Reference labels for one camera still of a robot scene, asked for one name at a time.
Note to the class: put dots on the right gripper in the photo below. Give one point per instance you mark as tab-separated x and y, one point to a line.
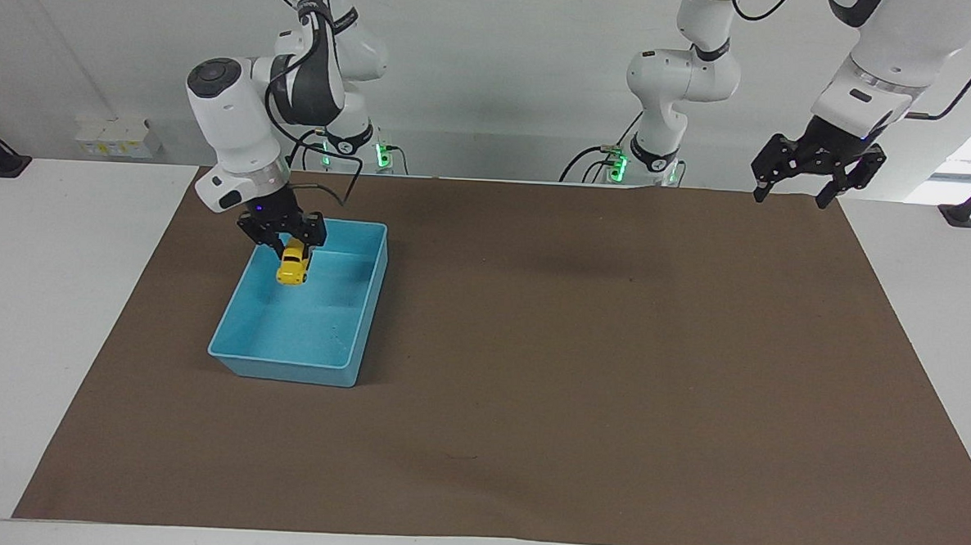
277	212

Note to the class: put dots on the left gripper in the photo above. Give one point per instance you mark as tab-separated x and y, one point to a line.
830	143

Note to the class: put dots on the yellow toy beetle car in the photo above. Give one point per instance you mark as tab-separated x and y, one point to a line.
292	268

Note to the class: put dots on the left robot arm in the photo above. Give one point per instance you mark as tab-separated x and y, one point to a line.
888	52

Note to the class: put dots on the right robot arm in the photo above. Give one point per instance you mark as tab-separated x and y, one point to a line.
233	130

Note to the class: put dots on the light blue plastic bin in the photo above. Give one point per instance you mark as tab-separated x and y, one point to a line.
311	330

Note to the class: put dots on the white wall socket box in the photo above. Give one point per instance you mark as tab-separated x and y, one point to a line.
118	138

